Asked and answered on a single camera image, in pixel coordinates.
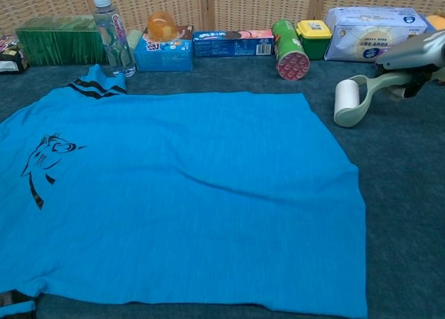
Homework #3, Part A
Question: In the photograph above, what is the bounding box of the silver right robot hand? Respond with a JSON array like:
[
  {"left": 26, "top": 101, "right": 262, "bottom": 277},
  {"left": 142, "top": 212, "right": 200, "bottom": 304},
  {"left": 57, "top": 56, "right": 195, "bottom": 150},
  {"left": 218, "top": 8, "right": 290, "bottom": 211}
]
[{"left": 374, "top": 29, "right": 445, "bottom": 100}]

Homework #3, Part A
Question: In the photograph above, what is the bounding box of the pale green lint roller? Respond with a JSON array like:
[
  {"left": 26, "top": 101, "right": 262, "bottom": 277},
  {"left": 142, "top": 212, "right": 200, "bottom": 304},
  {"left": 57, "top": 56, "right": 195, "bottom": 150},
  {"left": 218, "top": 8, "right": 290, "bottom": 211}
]
[{"left": 333, "top": 73, "right": 418, "bottom": 128}]

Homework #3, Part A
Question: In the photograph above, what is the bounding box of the blue T-shirt with black print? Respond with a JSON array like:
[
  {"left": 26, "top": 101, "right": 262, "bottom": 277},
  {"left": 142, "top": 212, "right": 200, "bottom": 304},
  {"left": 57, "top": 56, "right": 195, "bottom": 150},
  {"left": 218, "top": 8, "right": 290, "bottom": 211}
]
[{"left": 0, "top": 64, "right": 369, "bottom": 319}]

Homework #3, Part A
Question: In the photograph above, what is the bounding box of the white tissue pack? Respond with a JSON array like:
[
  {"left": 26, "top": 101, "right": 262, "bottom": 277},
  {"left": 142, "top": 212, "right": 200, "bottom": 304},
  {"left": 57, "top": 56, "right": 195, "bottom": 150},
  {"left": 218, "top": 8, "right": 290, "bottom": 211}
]
[{"left": 323, "top": 6, "right": 429, "bottom": 63}]

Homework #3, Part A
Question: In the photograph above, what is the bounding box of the yellow plush toy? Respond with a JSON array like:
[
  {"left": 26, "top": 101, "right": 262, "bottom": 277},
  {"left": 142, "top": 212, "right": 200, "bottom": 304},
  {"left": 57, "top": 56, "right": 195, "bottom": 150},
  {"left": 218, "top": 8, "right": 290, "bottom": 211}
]
[{"left": 426, "top": 15, "right": 445, "bottom": 33}]

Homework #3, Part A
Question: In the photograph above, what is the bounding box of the green container with yellow lid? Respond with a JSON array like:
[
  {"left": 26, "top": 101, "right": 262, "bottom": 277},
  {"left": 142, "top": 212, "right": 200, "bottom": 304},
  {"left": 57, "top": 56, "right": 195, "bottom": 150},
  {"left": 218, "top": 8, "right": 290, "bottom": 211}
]
[{"left": 295, "top": 19, "right": 333, "bottom": 61}]

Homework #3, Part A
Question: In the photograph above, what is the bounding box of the green chips can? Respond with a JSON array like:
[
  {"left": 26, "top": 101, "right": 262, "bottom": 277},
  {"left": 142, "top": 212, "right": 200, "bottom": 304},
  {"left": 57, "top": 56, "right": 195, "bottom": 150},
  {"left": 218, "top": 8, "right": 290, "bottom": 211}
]
[{"left": 271, "top": 18, "right": 310, "bottom": 81}]

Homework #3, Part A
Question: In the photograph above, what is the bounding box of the dark teal table carpet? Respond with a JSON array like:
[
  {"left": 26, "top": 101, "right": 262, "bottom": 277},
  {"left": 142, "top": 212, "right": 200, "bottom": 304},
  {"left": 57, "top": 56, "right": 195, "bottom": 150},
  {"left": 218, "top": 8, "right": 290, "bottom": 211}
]
[{"left": 0, "top": 56, "right": 445, "bottom": 319}]

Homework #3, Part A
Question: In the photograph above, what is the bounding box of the wicker folding screen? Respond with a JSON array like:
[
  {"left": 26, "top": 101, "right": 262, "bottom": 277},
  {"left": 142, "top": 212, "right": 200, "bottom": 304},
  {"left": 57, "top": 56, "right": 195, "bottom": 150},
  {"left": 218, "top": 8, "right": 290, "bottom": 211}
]
[{"left": 0, "top": 0, "right": 445, "bottom": 38}]

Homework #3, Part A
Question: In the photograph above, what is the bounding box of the blue pink cookie box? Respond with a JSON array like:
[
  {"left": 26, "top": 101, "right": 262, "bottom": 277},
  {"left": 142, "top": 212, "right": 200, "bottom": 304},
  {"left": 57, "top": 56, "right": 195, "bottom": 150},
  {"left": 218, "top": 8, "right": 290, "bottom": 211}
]
[{"left": 193, "top": 29, "right": 275, "bottom": 58}]

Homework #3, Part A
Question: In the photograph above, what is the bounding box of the blue snack box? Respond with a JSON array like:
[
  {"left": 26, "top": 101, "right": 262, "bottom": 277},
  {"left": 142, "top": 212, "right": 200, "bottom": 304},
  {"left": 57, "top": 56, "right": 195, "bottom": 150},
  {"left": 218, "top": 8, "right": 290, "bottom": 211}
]
[{"left": 133, "top": 25, "right": 195, "bottom": 72}]

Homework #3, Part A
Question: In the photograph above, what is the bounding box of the clear water bottle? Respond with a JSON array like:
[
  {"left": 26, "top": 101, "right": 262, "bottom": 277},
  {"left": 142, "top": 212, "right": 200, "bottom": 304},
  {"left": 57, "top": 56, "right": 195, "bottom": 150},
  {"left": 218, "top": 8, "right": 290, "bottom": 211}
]
[{"left": 92, "top": 0, "right": 137, "bottom": 79}]

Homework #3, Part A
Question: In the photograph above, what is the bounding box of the green transparent plastic box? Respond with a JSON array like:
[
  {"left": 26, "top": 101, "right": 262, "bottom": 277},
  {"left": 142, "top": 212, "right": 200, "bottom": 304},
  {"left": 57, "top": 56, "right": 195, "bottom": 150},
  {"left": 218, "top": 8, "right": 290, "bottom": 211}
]
[{"left": 14, "top": 15, "right": 108, "bottom": 68}]

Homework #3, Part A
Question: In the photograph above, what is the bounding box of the black purple snack bag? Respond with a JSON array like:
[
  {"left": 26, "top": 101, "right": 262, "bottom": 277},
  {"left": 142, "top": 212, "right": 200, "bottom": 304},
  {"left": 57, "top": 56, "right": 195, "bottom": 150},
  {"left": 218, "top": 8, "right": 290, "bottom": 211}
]
[{"left": 0, "top": 33, "right": 29, "bottom": 75}]

